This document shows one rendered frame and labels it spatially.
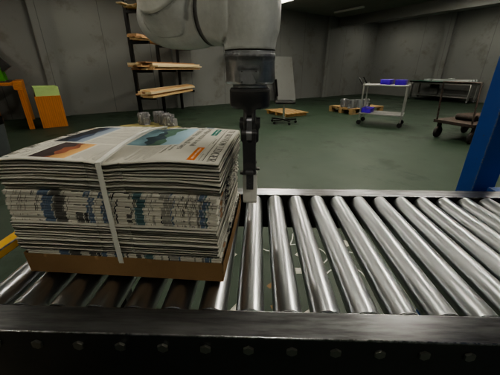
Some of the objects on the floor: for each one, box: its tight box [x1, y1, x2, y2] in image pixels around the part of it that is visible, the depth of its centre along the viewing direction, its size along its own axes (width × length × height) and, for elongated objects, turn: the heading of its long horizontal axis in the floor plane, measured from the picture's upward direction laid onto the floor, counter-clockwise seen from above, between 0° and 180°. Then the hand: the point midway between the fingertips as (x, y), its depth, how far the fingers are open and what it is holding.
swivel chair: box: [271, 79, 297, 125], centre depth 618 cm, size 61×61×96 cm
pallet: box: [265, 108, 309, 118], centre depth 759 cm, size 106×75×10 cm
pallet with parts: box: [119, 111, 182, 129], centre depth 500 cm, size 136×96×38 cm
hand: (250, 187), depth 59 cm, fingers closed
